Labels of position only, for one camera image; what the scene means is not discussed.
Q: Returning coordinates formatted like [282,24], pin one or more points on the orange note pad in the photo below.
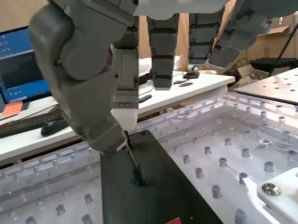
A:
[11,109]

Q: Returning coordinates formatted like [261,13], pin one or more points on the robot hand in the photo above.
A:
[80,50]

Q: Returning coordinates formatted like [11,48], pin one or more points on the black keyboard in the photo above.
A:
[21,125]

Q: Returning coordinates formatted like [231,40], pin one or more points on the cardboard box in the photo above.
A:
[274,43]

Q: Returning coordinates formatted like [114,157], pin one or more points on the white desk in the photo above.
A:
[186,93]

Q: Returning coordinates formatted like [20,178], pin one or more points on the computer screen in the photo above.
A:
[21,66]

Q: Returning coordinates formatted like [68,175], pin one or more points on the black mouse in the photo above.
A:
[53,127]

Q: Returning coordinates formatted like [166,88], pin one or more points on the thin stick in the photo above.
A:
[136,163]

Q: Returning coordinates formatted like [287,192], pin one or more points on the small white flat block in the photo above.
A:
[283,203]

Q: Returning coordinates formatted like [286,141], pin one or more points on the clear box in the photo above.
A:
[200,108]

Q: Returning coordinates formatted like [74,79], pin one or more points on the black plate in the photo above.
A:
[168,200]

